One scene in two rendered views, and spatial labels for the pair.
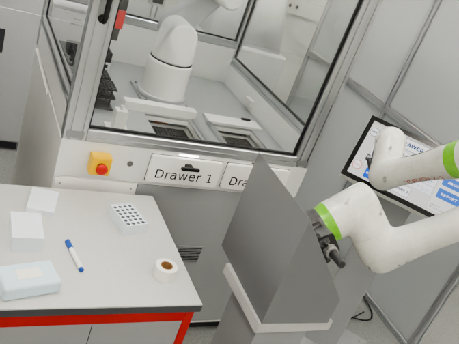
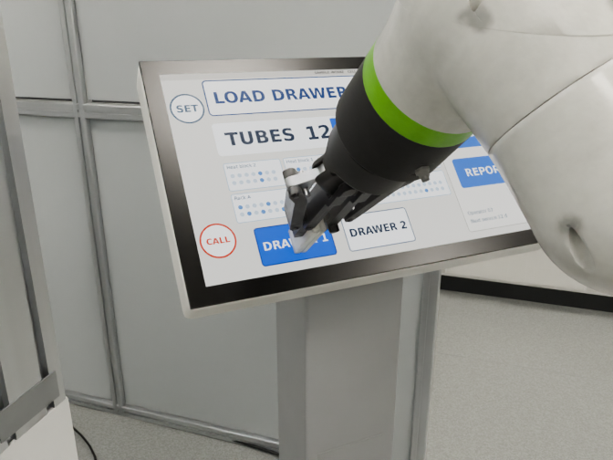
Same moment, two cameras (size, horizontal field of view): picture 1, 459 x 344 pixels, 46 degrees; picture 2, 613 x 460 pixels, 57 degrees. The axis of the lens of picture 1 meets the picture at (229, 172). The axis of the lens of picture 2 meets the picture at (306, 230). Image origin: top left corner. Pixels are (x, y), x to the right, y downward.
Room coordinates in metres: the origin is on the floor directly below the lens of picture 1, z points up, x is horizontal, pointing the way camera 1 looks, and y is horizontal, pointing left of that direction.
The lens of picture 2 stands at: (1.71, -0.20, 1.23)
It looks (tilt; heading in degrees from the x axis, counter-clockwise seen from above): 19 degrees down; 320
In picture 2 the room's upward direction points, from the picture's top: straight up
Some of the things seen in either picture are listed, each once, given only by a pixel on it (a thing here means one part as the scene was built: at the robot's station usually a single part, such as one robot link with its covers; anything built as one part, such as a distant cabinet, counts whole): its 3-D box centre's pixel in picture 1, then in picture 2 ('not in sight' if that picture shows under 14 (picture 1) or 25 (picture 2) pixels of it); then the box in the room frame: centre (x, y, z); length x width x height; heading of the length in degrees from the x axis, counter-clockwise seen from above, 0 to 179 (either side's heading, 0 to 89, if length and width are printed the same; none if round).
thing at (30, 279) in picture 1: (27, 279); not in sight; (1.11, 0.40, 0.78); 0.15 x 0.10 x 0.04; 134
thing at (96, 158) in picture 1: (100, 164); not in sight; (1.67, 0.43, 0.88); 0.07 x 0.05 x 0.07; 122
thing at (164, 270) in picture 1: (164, 270); not in sight; (1.36, 0.08, 0.78); 0.07 x 0.07 x 0.04
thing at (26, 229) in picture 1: (25, 231); not in sight; (1.29, 0.49, 0.79); 0.13 x 0.09 x 0.05; 31
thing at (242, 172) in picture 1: (255, 179); not in sight; (2.02, -0.11, 0.87); 0.29 x 0.02 x 0.11; 122
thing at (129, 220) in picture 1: (128, 218); not in sight; (1.55, 0.26, 0.78); 0.12 x 0.08 x 0.04; 47
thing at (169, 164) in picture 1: (184, 171); not in sight; (1.85, 0.16, 0.87); 0.29 x 0.02 x 0.11; 122
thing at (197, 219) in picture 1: (136, 203); not in sight; (2.29, 0.37, 0.40); 1.03 x 0.95 x 0.80; 122
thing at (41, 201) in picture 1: (42, 201); not in sight; (1.49, 0.54, 0.77); 0.13 x 0.09 x 0.02; 18
